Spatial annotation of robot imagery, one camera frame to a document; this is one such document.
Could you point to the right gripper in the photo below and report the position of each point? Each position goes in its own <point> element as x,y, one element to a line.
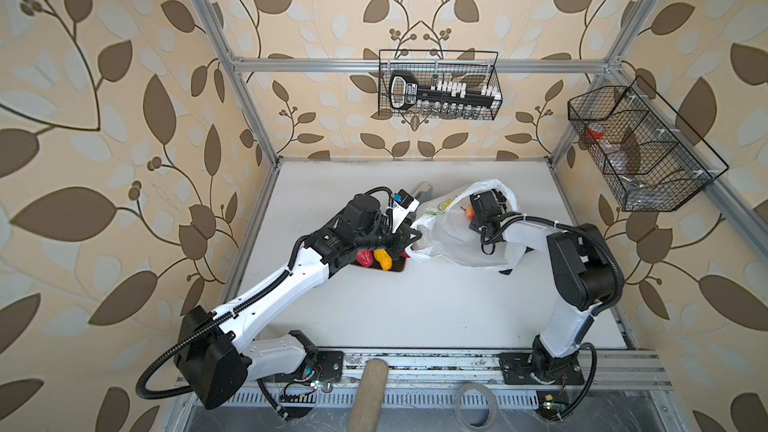
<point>474,223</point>

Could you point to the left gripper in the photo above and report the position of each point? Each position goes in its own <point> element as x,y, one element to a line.
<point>402,236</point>

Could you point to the small fake peach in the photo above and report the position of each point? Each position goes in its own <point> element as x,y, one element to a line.
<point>469,213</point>

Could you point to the white plastic bag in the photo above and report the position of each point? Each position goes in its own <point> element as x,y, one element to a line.
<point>446,233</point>

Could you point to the red fake strawberry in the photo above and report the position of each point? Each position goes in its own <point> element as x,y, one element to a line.
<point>365,258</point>

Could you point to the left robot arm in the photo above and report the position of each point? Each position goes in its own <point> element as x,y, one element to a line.
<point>217,352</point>

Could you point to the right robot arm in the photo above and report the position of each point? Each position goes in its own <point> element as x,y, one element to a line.
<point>588,281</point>

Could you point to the black square plate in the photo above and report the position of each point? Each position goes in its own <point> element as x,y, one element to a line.
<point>398,264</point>

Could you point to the black socket tool set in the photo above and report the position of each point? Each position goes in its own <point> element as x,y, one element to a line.
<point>405,92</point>

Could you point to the red item in basket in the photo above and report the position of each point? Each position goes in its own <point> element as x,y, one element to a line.
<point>594,131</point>

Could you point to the cardboard tube roll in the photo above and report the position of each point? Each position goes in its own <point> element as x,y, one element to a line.
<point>369,397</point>

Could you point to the tape roll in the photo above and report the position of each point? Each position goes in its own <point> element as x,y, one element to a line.
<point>474,397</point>

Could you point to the rear wire basket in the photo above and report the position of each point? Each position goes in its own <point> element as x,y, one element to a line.
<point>475,68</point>

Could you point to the side wire basket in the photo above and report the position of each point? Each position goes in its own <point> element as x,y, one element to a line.
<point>652,158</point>

